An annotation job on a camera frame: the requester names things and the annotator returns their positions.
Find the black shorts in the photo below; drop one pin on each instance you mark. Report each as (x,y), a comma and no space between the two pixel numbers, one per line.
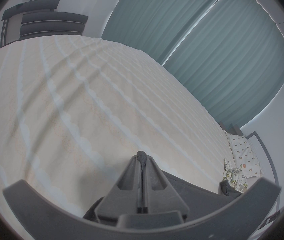
(229,190)

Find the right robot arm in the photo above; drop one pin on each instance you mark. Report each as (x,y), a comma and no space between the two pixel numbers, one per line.
(194,191)

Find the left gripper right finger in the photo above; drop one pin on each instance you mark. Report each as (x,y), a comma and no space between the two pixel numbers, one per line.
(164,196)

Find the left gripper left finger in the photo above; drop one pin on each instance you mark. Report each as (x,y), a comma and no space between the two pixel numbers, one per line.
(122,196)

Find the bed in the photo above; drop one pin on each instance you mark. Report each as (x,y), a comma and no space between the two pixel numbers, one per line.
(82,109)

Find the white printed pillow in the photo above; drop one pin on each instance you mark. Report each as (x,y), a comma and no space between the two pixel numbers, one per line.
(244,154)

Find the blue-green curtain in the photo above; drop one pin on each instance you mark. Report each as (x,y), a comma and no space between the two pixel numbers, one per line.
(232,59)
(152,14)

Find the white printed pyjama top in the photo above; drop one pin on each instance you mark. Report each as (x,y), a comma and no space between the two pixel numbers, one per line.
(232,175)

